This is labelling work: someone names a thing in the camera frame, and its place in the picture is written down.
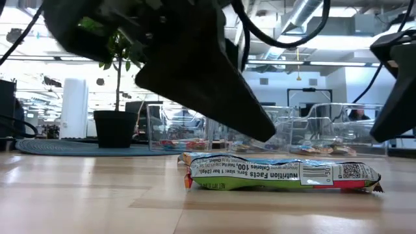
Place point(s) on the tan green granola bar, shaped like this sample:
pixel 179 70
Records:
pixel 344 150

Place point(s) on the green potted plant black pot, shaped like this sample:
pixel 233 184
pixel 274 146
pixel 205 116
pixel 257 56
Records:
pixel 115 130

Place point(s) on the light blue granola bar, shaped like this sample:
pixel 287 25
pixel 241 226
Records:
pixel 260 175

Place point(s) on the white pillar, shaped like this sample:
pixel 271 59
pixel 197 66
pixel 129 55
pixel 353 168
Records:
pixel 74 107

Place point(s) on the red yellow dark granola bar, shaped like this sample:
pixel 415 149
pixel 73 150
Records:
pixel 172 145

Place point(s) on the person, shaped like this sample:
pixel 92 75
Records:
pixel 357 115

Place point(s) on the dark blue granola bar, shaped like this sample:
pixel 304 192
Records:
pixel 241 148

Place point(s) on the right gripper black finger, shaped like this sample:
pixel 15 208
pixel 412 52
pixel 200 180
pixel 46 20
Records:
pixel 403 104

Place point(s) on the yellow hanging pendant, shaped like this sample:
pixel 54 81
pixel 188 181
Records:
pixel 298 76

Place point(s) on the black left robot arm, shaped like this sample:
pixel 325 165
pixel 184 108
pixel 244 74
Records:
pixel 6 113

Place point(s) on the round dark blue mat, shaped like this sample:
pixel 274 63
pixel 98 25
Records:
pixel 65 148

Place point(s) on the black metal rack frame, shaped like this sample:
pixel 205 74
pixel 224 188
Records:
pixel 308 89

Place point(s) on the silver ceiling duct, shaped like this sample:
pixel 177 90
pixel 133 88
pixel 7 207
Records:
pixel 299 16

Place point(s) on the long ceiling light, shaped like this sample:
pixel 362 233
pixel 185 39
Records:
pixel 276 62
pixel 338 63

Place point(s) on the clear plastic bin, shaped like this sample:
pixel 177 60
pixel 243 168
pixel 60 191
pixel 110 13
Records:
pixel 357 136
pixel 156 130
pixel 282 123

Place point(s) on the black aluminium table frame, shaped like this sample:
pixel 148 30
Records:
pixel 403 153

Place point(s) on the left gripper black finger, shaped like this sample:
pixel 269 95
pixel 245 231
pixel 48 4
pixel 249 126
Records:
pixel 201 81

